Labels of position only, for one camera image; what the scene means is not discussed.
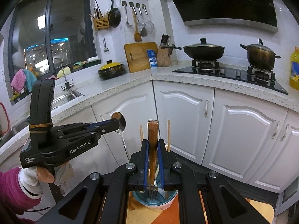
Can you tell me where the hanging mesh strainer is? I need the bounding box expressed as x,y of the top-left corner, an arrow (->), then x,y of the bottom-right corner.
141,4 -> 155,34

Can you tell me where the wooden knife block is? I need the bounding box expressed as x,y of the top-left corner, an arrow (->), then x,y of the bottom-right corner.
157,34 -> 172,67

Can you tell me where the black range hood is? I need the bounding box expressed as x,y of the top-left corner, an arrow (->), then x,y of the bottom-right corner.
173,0 -> 278,33

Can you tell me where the black wok with lid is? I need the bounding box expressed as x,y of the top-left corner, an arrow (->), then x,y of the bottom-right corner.
160,37 -> 226,61

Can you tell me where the pink sleeve left forearm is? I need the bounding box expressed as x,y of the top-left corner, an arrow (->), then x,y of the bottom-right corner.
1,167 -> 41,223

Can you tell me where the left hand white glove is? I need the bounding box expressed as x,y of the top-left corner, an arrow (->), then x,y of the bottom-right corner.
18,162 -> 74,198

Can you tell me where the bamboo chopstick in holder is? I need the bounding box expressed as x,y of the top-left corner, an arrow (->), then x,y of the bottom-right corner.
139,125 -> 144,142

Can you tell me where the pink cloth on sill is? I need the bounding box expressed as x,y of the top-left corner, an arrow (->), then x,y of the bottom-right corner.
11,69 -> 26,93

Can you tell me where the black gas stove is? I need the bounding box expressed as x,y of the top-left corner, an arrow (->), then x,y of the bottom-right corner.
173,60 -> 288,95

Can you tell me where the hanging wooden spatula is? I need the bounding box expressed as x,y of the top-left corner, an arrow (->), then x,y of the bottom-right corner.
132,7 -> 142,43

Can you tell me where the long wooden chopstick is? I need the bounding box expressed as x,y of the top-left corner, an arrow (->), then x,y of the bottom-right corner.
167,119 -> 171,152

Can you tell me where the yellow cooking oil bottle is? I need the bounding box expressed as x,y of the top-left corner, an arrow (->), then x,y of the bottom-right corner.
289,46 -> 299,90

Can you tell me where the bronze stock pot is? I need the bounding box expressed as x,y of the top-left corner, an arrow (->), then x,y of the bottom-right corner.
240,38 -> 281,71

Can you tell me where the blue white salt bag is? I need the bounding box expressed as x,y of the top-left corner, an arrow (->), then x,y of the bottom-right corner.
147,49 -> 158,68

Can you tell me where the orange yellow fleece blanket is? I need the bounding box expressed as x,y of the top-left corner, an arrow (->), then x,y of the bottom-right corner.
126,191 -> 275,224

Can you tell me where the wooden cutting board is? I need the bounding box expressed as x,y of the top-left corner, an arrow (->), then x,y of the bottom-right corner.
124,42 -> 158,73

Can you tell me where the sink faucet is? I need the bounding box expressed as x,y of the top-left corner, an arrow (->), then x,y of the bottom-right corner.
54,58 -> 73,92

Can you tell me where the cabinet door handle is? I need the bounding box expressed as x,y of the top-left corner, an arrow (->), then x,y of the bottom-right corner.
280,124 -> 289,142
204,100 -> 209,117
272,121 -> 281,139

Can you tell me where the right cabinet door handle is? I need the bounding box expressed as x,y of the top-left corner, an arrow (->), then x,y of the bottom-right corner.
280,124 -> 289,142

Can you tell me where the middle cabinet door handle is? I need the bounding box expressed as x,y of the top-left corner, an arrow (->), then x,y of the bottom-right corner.
272,121 -> 281,139

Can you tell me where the wooden hanging utensil basket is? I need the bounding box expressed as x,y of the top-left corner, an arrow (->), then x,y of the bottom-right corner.
88,0 -> 110,31

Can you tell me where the floral utensil holder teal rim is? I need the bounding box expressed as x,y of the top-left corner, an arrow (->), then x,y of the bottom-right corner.
132,191 -> 178,211

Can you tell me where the left cabinet door handle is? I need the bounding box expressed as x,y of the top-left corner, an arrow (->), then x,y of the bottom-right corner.
204,100 -> 209,117

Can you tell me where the hanging peeler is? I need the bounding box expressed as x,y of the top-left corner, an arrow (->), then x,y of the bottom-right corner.
102,37 -> 109,53

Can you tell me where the hanging black frying pan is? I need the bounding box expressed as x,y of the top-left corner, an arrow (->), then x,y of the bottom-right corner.
108,0 -> 121,28

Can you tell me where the yellow lidded black casserole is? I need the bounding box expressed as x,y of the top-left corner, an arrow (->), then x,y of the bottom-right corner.
98,60 -> 126,80

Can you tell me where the steel spoon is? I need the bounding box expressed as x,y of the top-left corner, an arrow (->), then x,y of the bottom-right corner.
111,112 -> 130,161

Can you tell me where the hanging steel ladle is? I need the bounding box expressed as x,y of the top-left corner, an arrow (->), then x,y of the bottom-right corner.
122,1 -> 133,27

